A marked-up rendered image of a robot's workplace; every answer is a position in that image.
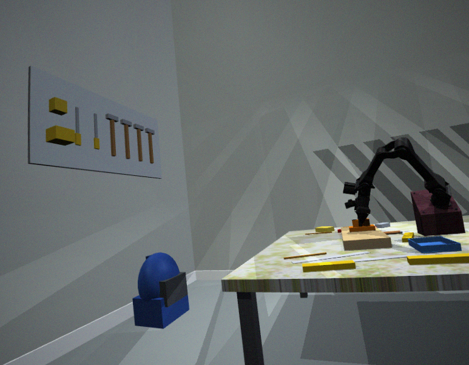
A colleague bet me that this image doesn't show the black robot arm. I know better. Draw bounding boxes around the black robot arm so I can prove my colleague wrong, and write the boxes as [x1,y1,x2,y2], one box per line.
[343,137,451,208]

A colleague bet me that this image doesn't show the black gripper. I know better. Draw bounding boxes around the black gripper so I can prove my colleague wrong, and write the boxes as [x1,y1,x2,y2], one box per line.
[354,196,371,227]

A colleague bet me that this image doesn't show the blue rectangular tray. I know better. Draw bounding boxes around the blue rectangular tray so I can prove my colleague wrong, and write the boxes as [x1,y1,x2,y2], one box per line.
[408,236,462,253]

